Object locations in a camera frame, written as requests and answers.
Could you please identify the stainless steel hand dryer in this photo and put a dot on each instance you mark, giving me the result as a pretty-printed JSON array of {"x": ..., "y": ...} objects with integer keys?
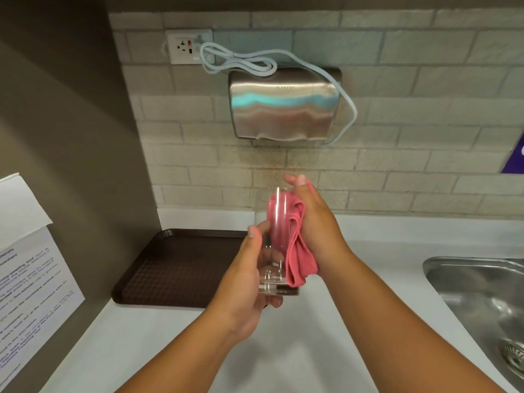
[{"x": 284, "y": 106}]

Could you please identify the person's left hand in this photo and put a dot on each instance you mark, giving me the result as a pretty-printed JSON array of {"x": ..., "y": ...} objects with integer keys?
[{"x": 237, "y": 294}]

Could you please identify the blue wall sign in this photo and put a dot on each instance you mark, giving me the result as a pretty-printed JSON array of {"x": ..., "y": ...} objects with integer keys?
[{"x": 516, "y": 157}]

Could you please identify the dark brown plastic tray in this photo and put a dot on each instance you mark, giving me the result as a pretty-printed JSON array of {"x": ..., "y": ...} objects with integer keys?
[{"x": 176, "y": 270}]

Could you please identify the person's right hand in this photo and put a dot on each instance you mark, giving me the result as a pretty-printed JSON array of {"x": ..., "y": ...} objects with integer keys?
[{"x": 321, "y": 229}]

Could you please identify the person's left forearm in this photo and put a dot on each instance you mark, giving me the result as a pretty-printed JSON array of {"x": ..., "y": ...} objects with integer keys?
[{"x": 180, "y": 356}]

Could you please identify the clear drinking glass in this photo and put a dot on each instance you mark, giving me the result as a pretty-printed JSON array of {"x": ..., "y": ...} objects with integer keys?
[{"x": 272, "y": 278}]

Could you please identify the white wall socket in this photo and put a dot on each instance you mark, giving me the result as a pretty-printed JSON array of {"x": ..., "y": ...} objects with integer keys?
[{"x": 184, "y": 46}]

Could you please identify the person's right forearm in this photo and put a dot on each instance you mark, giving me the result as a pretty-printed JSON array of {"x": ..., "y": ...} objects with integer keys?
[{"x": 401, "y": 335}]

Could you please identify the stainless steel sink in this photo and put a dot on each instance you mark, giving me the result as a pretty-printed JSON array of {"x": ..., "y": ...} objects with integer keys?
[{"x": 479, "y": 294}]

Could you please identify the pink cleaning cloth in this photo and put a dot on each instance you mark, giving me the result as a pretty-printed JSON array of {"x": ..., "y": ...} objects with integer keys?
[{"x": 301, "y": 253}]

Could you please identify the printed white paper notice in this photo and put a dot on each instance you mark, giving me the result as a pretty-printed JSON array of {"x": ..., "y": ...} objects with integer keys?
[{"x": 32, "y": 294}]

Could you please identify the blank white paper sheet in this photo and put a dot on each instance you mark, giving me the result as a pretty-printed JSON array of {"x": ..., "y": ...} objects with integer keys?
[{"x": 18, "y": 208}]

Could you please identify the metal sink drain strainer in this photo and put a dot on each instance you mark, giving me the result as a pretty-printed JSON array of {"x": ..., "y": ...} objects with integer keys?
[{"x": 515, "y": 354}]

